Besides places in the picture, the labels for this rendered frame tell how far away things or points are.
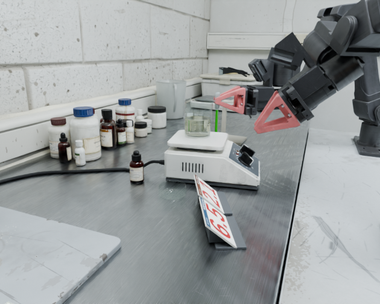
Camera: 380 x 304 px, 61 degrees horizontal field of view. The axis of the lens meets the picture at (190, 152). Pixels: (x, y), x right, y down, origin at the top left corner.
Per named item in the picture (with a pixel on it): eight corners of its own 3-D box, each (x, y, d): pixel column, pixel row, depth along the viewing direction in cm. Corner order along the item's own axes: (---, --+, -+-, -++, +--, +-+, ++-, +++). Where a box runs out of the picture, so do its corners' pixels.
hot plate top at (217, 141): (228, 136, 76) (228, 133, 75) (223, 151, 64) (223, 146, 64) (179, 133, 78) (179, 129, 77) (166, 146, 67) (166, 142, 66)
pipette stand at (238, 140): (247, 139, 104) (250, 99, 100) (240, 145, 97) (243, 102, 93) (222, 136, 107) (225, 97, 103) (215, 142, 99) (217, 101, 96)
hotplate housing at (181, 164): (259, 169, 77) (262, 137, 75) (259, 192, 65) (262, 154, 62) (169, 161, 81) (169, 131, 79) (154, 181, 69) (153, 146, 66)
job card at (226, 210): (223, 193, 64) (224, 174, 63) (232, 215, 55) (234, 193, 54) (193, 193, 63) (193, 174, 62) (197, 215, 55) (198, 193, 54)
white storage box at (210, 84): (266, 98, 198) (269, 73, 193) (251, 106, 166) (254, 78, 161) (219, 94, 210) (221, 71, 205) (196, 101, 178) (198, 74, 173)
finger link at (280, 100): (244, 119, 58) (288, 87, 55) (246, 112, 65) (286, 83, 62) (266, 148, 59) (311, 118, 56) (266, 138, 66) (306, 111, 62)
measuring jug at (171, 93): (192, 122, 127) (192, 83, 122) (159, 122, 124) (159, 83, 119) (181, 113, 144) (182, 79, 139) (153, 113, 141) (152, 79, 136)
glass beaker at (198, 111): (180, 140, 70) (181, 101, 67) (186, 133, 76) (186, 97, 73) (212, 142, 69) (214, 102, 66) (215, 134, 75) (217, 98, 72)
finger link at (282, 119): (244, 118, 59) (288, 86, 56) (246, 111, 66) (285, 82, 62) (266, 146, 60) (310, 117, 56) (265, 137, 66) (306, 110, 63)
